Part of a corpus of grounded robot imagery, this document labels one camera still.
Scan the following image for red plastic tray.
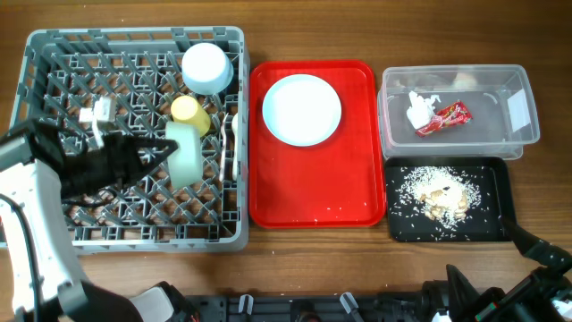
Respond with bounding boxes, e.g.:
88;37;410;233
248;60;386;229

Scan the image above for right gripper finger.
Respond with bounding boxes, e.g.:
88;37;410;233
500;217;571;273
446;264;480;320

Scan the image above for red snack wrapper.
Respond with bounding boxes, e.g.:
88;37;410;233
416;100;473;137

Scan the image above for rice and nut leftovers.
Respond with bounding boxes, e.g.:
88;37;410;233
388;166;483;242

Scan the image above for light blue plate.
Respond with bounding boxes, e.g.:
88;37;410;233
262;74;342;147

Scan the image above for white plastic fork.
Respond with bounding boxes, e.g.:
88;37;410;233
218;115;228;183

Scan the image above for light blue bowl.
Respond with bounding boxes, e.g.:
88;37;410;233
181;43;234;96

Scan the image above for yellow plastic cup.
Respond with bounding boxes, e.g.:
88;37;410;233
171;96;211;136

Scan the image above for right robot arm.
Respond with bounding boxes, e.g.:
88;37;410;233
416;217;571;321

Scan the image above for clear plastic bin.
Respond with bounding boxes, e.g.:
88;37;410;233
377;64;540;160

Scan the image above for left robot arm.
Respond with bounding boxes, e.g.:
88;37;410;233
1;119;180;321

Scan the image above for grey plastic dishwasher rack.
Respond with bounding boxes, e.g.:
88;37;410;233
11;26;250;254

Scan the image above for black plastic tray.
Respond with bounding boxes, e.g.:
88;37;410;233
384;157;516;242

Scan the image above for white tissue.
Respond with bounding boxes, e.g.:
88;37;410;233
406;90;441;130

